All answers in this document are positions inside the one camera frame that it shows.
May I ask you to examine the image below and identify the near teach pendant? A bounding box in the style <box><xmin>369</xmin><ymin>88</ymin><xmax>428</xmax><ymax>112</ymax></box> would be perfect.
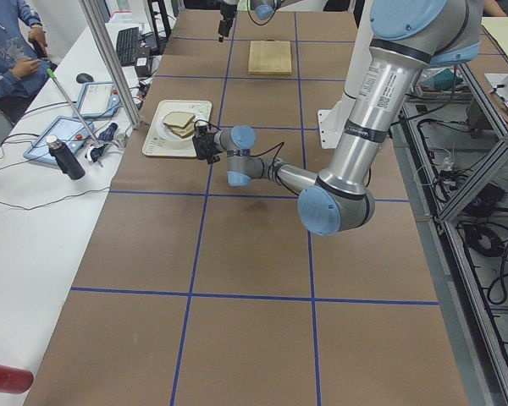
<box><xmin>23</xmin><ymin>115</ymin><xmax>95</xmax><ymax>172</ymax></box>

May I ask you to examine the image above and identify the black keyboard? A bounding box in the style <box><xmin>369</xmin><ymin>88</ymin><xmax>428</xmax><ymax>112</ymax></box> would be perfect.
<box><xmin>115</xmin><ymin>27</ymin><xmax>140</xmax><ymax>67</ymax></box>

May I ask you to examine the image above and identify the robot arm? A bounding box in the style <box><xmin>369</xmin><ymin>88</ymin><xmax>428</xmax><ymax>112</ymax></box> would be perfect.
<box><xmin>192</xmin><ymin>1</ymin><xmax>483</xmax><ymax>235</ymax></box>
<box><xmin>218</xmin><ymin>0</ymin><xmax>326</xmax><ymax>42</ymax></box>

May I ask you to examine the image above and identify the wooden cutting board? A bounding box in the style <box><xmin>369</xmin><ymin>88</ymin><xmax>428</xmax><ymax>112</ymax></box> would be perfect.
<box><xmin>248</xmin><ymin>40</ymin><xmax>292</xmax><ymax>75</ymax></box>

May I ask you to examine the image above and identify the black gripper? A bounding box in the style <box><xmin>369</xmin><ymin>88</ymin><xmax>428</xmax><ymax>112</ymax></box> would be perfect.
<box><xmin>218</xmin><ymin>18</ymin><xmax>234</xmax><ymax>42</ymax></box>
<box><xmin>192</xmin><ymin>133</ymin><xmax>217</xmax><ymax>160</ymax></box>

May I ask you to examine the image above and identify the aluminium frame post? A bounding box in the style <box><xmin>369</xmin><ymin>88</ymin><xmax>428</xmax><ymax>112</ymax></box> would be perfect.
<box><xmin>79</xmin><ymin>0</ymin><xmax>141</xmax><ymax>129</ymax></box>

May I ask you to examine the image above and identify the black computer mouse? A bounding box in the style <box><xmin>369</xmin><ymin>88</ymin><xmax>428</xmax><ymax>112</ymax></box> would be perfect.
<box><xmin>75</xmin><ymin>73</ymin><xmax>94</xmax><ymax>84</ymax></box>

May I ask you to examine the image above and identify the green tipped metal rod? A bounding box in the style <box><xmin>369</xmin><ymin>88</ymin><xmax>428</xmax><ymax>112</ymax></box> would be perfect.
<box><xmin>47</xmin><ymin>69</ymin><xmax>98</xmax><ymax>144</ymax></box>

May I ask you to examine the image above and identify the far teach pendant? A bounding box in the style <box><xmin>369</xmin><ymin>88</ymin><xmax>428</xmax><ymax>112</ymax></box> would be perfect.
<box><xmin>76</xmin><ymin>82</ymin><xmax>121</xmax><ymax>119</ymax></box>

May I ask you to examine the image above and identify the person in blue hoodie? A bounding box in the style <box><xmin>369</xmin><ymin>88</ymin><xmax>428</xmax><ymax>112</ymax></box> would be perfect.
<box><xmin>0</xmin><ymin>1</ymin><xmax>57</xmax><ymax>123</ymax></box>

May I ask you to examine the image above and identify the bread slice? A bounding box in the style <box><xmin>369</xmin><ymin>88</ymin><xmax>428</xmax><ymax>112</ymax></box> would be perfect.
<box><xmin>162</xmin><ymin>112</ymin><xmax>196</xmax><ymax>129</ymax></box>
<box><xmin>168</xmin><ymin>123</ymin><xmax>195</xmax><ymax>139</ymax></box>

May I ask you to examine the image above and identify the cream bear serving tray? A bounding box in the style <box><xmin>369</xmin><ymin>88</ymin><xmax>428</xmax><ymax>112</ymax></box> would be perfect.
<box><xmin>142</xmin><ymin>100</ymin><xmax>213</xmax><ymax>158</ymax></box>

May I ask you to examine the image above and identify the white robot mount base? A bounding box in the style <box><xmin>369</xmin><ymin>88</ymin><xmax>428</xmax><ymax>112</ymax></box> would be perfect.
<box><xmin>317</xmin><ymin>0</ymin><xmax>390</xmax><ymax>151</ymax></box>

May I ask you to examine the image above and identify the black water bottle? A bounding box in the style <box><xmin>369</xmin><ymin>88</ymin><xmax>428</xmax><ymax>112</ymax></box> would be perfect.
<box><xmin>46</xmin><ymin>135</ymin><xmax>86</xmax><ymax>180</ymax></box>

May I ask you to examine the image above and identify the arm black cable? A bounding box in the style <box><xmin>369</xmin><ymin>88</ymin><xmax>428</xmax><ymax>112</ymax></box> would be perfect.
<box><xmin>194</xmin><ymin>119</ymin><xmax>323</xmax><ymax>187</ymax></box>

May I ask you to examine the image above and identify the red cylinder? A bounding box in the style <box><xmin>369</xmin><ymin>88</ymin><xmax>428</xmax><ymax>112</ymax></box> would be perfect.
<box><xmin>0</xmin><ymin>365</ymin><xmax>34</xmax><ymax>394</ymax></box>

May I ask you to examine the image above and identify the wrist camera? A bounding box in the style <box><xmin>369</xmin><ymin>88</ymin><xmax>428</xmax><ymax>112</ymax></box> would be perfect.
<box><xmin>195</xmin><ymin>119</ymin><xmax>213</xmax><ymax>137</ymax></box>

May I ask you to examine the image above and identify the teach pendant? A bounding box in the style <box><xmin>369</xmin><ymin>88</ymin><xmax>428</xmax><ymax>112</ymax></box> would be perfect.
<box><xmin>76</xmin><ymin>82</ymin><xmax>121</xmax><ymax>119</ymax></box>
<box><xmin>23</xmin><ymin>115</ymin><xmax>95</xmax><ymax>172</ymax></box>

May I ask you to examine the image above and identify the white round plate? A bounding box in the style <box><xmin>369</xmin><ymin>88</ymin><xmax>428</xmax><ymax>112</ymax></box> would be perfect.
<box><xmin>151</xmin><ymin>111</ymin><xmax>202</xmax><ymax>143</ymax></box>

